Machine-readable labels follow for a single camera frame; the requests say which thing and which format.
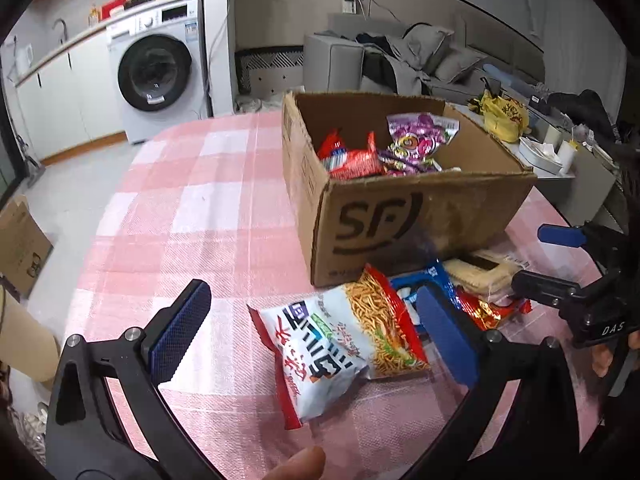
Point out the brown cardboard box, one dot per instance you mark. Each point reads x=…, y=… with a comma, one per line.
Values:
x=370, y=220

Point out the person's right hand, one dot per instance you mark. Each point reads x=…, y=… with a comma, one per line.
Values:
x=600, y=362

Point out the black white patterned panel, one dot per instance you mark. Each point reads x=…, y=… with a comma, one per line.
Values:
x=265, y=70

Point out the red box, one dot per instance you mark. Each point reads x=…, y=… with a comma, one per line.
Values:
x=113, y=7

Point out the purple snack packet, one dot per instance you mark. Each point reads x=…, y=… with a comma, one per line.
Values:
x=420, y=132
x=405, y=165

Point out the pale wafer packet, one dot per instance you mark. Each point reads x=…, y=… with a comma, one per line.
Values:
x=475, y=275

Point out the pink checkered tablecloth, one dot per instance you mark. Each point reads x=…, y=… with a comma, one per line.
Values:
x=200, y=210

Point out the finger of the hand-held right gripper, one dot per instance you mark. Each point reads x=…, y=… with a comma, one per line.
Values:
x=540, y=287
x=560, y=234

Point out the white red-edged snack packet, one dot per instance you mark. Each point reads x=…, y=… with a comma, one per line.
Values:
x=310, y=360

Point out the blue object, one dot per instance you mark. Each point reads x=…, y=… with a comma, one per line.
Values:
x=505, y=77

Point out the blue snack packet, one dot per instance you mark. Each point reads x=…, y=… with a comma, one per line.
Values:
x=430, y=274

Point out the metal faucet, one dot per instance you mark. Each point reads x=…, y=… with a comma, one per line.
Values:
x=61, y=27

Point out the yellow plastic bag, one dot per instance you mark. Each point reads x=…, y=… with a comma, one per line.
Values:
x=502, y=112

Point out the pile of clothes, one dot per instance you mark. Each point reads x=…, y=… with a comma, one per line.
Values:
x=390, y=65

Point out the white coffee table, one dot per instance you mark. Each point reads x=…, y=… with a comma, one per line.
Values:
x=580, y=185

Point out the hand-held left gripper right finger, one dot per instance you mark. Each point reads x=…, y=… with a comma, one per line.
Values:
x=445, y=335

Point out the white washing machine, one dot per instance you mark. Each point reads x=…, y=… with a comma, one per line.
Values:
x=155, y=75

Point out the grey pillow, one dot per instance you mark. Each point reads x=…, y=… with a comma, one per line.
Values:
x=425, y=42
x=460, y=62

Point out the dark cloth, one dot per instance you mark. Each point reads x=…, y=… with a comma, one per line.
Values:
x=580, y=110

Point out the white electric kettle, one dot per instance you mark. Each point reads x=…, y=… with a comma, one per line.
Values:
x=25, y=59

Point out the grey sofa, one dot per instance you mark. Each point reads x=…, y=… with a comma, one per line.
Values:
x=330, y=60

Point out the white lower kitchen cabinets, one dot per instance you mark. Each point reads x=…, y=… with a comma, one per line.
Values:
x=65, y=100

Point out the large red snack packet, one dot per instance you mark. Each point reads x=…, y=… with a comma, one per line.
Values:
x=355, y=162

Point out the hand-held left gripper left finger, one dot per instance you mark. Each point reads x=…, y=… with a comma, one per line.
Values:
x=182, y=330

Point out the person's left hand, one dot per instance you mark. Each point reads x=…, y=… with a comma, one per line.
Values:
x=295, y=467

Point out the yellow bottle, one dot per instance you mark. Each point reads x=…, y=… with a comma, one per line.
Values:
x=94, y=16

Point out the white bowl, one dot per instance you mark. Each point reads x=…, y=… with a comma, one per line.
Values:
x=537, y=155

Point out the white cup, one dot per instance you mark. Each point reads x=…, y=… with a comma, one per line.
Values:
x=566, y=157

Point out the cardboard box on floor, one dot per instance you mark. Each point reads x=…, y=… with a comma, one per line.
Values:
x=20, y=250

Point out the fried noodle snack packet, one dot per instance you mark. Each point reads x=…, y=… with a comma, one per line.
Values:
x=385, y=330

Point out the wall socket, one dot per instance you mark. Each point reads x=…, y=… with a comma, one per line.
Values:
x=351, y=0

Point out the small red snack packet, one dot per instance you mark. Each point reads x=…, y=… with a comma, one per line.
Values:
x=487, y=312

